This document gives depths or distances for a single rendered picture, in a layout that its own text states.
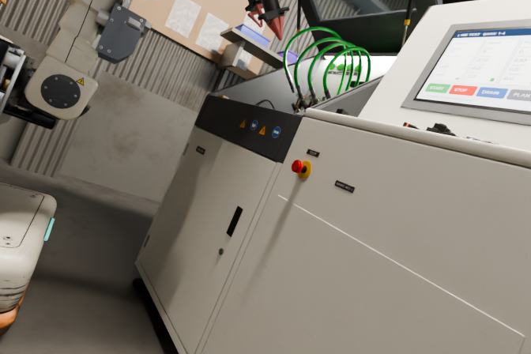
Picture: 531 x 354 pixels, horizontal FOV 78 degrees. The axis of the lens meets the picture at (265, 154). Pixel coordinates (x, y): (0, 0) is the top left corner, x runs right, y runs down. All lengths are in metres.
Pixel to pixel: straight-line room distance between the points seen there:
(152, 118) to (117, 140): 0.34
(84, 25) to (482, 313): 1.25
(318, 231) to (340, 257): 0.09
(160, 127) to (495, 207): 2.70
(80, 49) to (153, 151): 1.97
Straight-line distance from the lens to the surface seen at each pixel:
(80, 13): 1.26
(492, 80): 1.11
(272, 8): 1.22
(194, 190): 1.39
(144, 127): 3.04
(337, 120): 0.92
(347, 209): 0.82
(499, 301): 0.68
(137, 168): 3.09
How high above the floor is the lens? 0.80
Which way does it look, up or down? level
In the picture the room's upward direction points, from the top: 23 degrees clockwise
